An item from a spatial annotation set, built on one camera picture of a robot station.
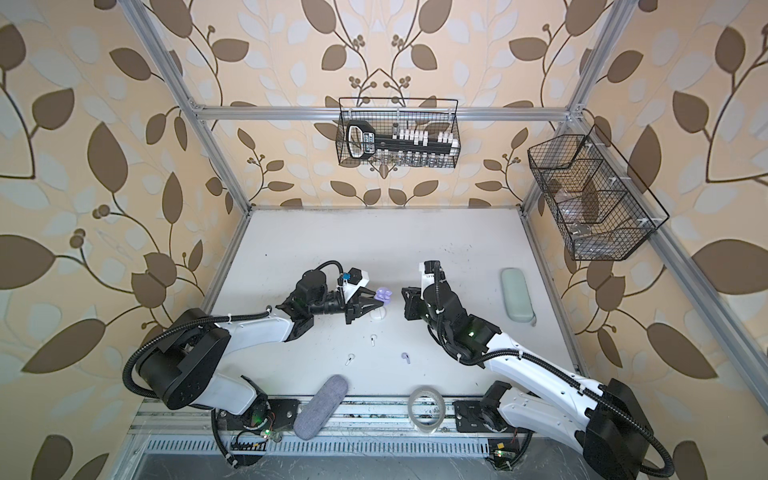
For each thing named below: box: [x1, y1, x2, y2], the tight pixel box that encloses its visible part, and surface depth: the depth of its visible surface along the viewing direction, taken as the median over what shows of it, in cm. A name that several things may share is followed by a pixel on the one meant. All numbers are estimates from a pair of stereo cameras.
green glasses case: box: [500, 267, 536, 327], surface depth 95 cm
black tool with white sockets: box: [347, 120, 460, 159], surface depth 84 cm
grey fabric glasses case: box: [294, 374, 349, 441], surface depth 75 cm
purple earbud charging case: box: [374, 287, 393, 304], surface depth 82 cm
